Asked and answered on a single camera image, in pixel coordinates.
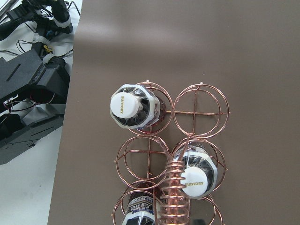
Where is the black device on side table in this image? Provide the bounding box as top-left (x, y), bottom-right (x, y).
top-left (0, 0), bottom-right (73, 164)

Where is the tea bottle white cap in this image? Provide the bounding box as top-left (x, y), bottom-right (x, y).
top-left (110, 84), bottom-right (166, 129)

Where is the copper wire bottle basket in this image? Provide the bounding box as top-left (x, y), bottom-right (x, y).
top-left (114, 81), bottom-right (230, 225)

